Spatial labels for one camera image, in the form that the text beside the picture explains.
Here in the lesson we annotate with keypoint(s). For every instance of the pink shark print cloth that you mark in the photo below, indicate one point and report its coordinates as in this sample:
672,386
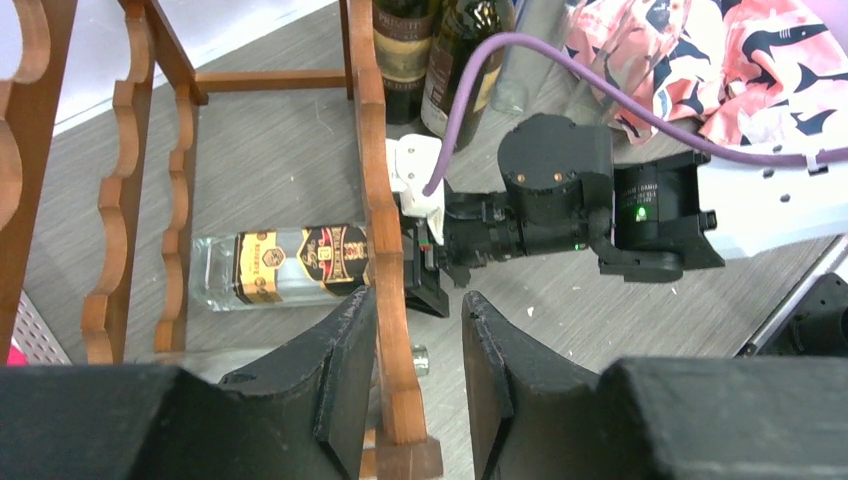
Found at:
751,72

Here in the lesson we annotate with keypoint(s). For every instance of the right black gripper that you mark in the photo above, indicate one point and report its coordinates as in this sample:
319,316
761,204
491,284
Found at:
478,229

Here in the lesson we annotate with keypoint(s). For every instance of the dark wine bottle cream label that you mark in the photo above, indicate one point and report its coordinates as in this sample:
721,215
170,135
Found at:
462,26

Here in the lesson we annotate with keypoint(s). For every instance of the white perforated plastic basket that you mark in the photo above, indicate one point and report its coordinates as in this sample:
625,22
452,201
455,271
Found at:
32,342

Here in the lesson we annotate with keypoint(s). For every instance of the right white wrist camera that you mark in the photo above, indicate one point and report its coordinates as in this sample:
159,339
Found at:
411,160

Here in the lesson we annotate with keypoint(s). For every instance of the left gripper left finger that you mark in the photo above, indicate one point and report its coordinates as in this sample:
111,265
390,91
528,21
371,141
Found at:
298,412

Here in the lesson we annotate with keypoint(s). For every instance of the clear slim glass bottle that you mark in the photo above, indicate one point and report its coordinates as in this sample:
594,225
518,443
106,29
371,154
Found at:
524,71

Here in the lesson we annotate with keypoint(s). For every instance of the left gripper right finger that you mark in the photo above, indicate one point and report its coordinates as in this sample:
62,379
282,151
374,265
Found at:
535,414

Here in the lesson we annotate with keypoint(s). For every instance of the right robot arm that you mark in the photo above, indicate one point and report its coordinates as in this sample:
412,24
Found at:
646,222

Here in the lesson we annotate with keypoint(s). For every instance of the dark green wine bottle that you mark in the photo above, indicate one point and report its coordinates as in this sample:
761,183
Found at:
403,31

